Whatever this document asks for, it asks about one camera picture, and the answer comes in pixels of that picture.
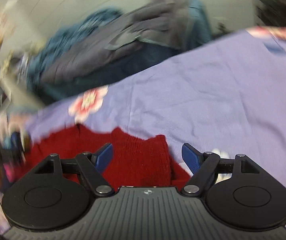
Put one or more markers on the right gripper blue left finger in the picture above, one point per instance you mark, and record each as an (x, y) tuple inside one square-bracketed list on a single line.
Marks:
[(102, 157)]

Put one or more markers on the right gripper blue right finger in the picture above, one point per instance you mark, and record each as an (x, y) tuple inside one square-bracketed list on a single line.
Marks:
[(192, 157)]

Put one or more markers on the red knitted sweater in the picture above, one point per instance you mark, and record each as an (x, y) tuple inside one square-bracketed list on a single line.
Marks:
[(136, 162)]

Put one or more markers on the navy patterned clothes pile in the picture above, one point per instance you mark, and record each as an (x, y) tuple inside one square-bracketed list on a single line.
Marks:
[(14, 142)]

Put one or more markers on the purple floral bed sheet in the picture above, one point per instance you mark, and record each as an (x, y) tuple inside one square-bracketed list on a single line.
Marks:
[(228, 97)]

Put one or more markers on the white control panel appliance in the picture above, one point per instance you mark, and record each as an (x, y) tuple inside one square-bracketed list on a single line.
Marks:
[(14, 95)]

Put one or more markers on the folded grey towel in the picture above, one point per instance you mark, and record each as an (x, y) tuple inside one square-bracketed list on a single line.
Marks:
[(177, 24)]

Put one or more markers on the blue crumpled blanket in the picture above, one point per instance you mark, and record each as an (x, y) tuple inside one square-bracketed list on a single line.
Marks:
[(64, 39)]

